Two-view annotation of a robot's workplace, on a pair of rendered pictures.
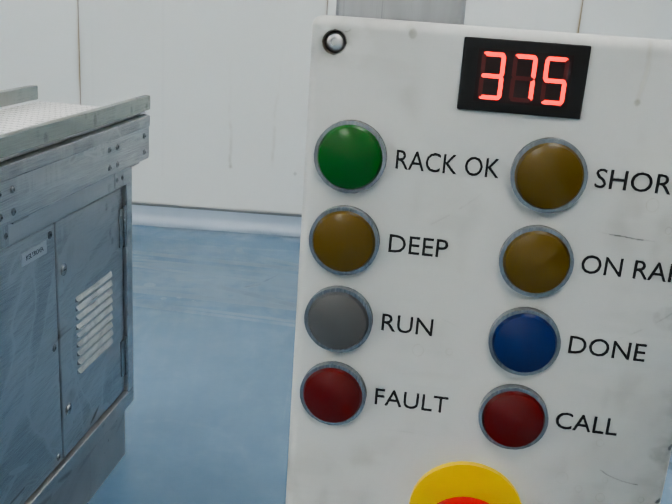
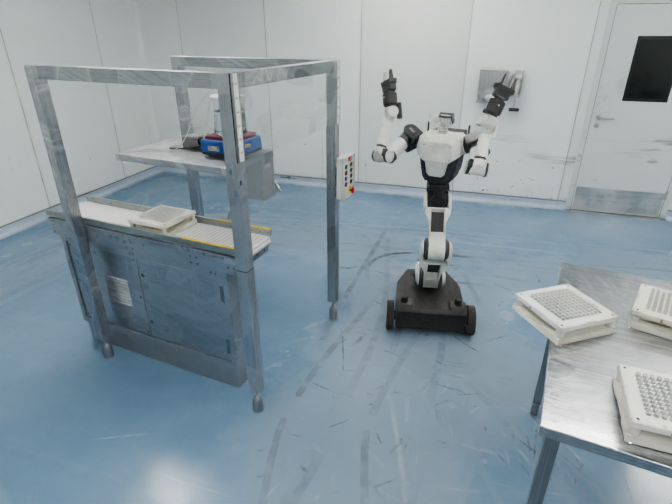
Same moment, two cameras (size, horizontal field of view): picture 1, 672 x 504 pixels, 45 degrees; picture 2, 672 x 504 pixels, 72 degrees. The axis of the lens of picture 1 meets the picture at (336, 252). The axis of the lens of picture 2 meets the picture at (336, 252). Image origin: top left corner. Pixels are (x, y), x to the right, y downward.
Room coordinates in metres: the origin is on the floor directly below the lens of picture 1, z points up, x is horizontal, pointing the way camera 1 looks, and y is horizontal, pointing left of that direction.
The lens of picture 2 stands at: (-0.39, 2.62, 1.84)
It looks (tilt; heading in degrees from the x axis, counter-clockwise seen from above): 25 degrees down; 287
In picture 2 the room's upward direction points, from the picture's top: straight up
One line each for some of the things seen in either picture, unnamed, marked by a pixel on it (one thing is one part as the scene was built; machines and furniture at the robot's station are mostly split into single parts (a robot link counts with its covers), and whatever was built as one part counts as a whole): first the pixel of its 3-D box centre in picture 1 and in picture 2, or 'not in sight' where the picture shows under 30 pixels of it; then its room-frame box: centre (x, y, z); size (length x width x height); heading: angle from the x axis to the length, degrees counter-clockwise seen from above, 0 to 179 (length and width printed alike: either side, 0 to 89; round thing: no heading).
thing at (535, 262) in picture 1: (536, 262); not in sight; (0.32, -0.08, 1.07); 0.03 x 0.01 x 0.03; 83
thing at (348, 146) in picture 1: (349, 157); not in sight; (0.33, 0.00, 1.10); 0.03 x 0.01 x 0.03; 83
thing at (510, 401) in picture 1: (513, 419); not in sight; (0.32, -0.08, 0.99); 0.03 x 0.01 x 0.03; 83
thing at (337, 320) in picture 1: (337, 320); not in sight; (0.33, 0.00, 1.03); 0.03 x 0.01 x 0.03; 83
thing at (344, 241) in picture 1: (343, 241); not in sight; (0.33, 0.00, 1.07); 0.03 x 0.01 x 0.03; 83
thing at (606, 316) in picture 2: not in sight; (564, 306); (-0.78, 1.02, 0.94); 0.25 x 0.24 x 0.02; 34
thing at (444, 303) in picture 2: not in sight; (428, 287); (-0.20, -0.31, 0.19); 0.64 x 0.52 x 0.33; 99
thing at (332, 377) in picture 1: (332, 395); not in sight; (0.33, 0.00, 0.99); 0.03 x 0.01 x 0.03; 83
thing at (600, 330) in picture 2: not in sight; (561, 317); (-0.78, 1.02, 0.89); 0.24 x 0.24 x 0.02; 34
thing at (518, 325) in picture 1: (524, 343); not in sight; (0.32, -0.08, 1.03); 0.03 x 0.01 x 0.03; 83
